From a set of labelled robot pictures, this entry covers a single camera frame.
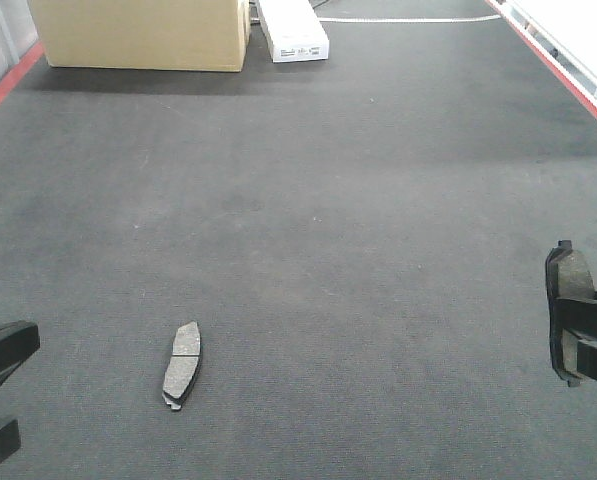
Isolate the grey brake pad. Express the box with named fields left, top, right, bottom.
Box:
left=545, top=240, right=597, bottom=388
left=162, top=321, right=202, bottom=411

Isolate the black conveyor belt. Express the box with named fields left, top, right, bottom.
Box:
left=0, top=1, right=597, bottom=479

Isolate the cardboard box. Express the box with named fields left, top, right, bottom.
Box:
left=28, top=0, right=250, bottom=72

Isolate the white carton box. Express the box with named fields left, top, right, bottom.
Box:
left=255, top=0, right=330, bottom=63

